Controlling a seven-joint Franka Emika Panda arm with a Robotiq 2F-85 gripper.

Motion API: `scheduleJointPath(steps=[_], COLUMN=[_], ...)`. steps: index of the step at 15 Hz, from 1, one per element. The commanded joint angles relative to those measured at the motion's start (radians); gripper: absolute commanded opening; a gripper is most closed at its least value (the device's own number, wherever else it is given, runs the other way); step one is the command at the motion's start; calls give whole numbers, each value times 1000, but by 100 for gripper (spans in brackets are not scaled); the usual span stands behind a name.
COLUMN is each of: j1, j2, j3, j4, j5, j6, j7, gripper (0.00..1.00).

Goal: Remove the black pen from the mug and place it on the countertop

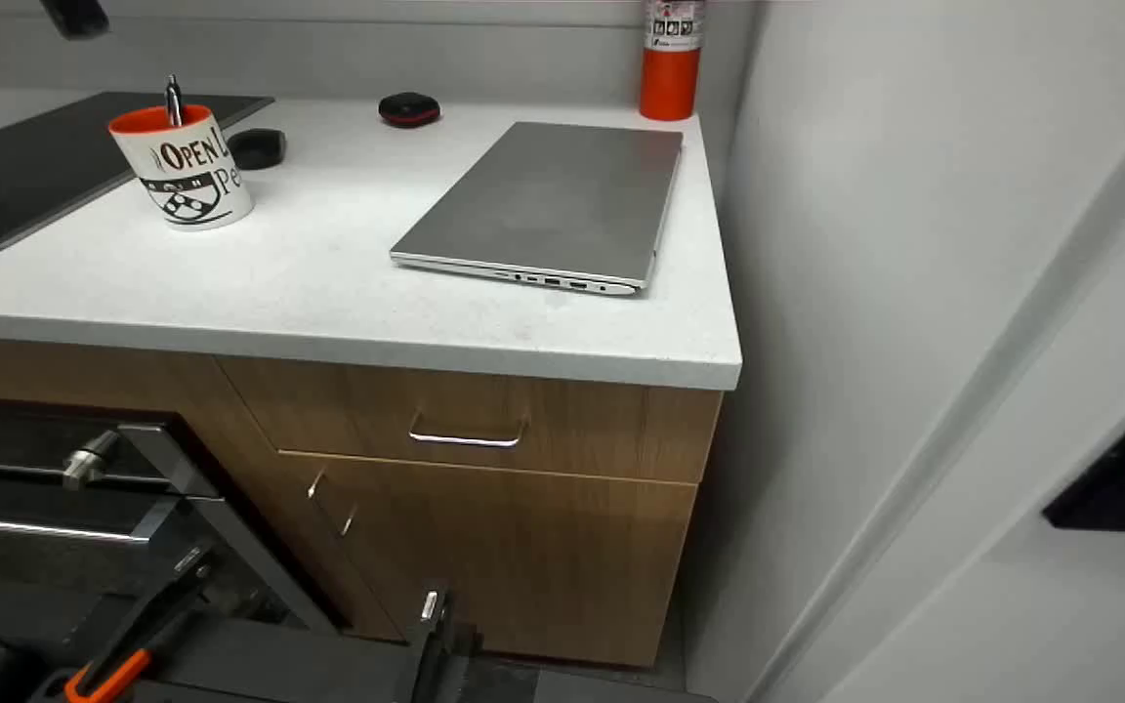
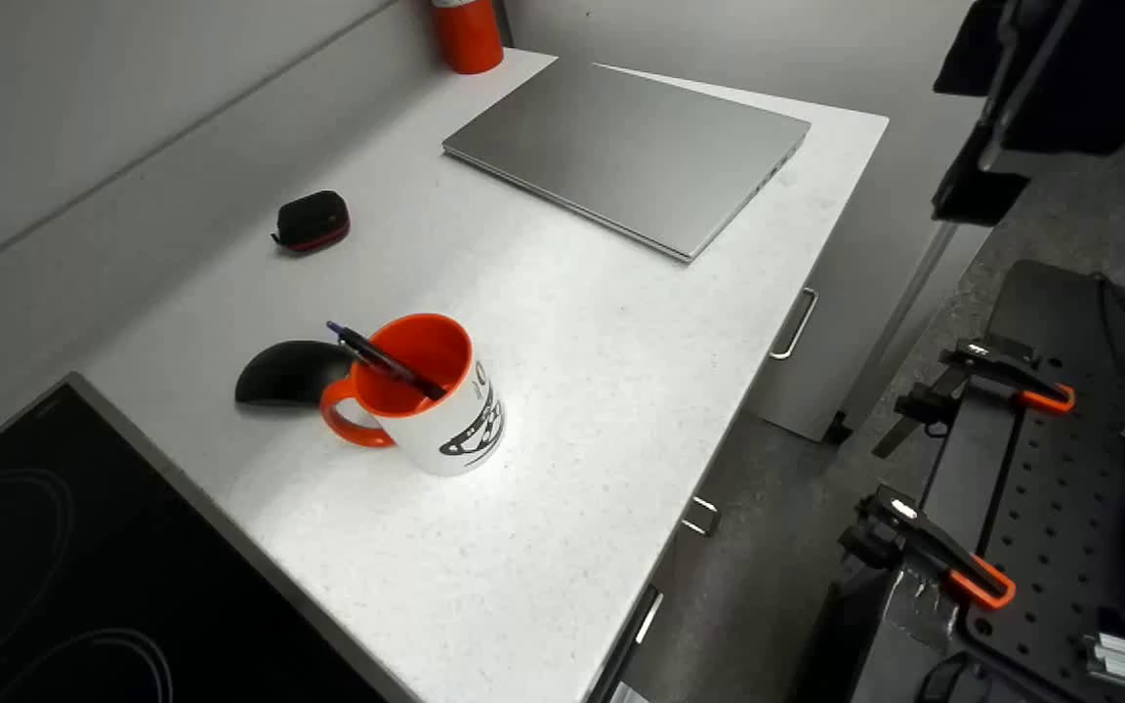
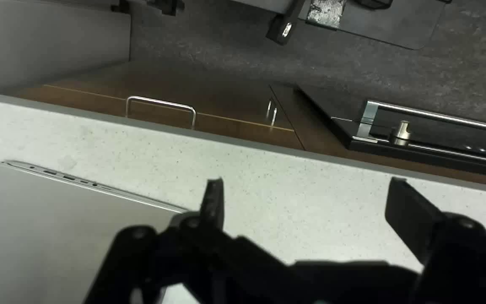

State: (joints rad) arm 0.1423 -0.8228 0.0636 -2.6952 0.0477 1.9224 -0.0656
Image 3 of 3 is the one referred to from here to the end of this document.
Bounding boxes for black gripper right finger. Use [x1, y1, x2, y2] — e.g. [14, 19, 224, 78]
[383, 176, 486, 304]

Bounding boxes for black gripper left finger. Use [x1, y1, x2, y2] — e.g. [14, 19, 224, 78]
[84, 177, 289, 304]

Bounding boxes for silver oven knob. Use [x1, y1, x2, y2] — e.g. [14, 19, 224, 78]
[390, 118, 413, 149]

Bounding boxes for brown wooden drawer front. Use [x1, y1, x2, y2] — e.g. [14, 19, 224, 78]
[14, 81, 307, 152]

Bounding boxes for brown wooden cabinet door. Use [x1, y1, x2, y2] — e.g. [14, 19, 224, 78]
[56, 57, 299, 133]

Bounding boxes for silver closed laptop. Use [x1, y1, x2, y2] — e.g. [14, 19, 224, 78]
[0, 159, 191, 304]

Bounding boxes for black perforated mounting board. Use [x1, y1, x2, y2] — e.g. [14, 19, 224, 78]
[231, 0, 449, 52]

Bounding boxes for silver cabinet door handle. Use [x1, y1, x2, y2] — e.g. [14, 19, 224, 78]
[263, 98, 280, 128]

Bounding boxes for silver drawer handle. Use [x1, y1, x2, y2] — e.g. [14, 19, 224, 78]
[125, 95, 199, 130]

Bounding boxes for black clamp post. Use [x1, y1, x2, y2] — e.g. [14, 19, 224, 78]
[265, 0, 314, 46]

